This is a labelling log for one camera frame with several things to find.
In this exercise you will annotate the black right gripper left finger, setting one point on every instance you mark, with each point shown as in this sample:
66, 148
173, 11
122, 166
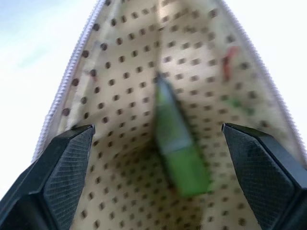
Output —
55, 177

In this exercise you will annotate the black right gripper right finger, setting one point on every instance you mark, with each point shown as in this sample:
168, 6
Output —
261, 179

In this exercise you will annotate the polka dot zipper pouch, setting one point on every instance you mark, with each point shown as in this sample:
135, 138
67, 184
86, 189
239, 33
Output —
124, 95

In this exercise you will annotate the green marker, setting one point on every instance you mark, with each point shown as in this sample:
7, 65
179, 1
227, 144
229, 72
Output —
178, 148

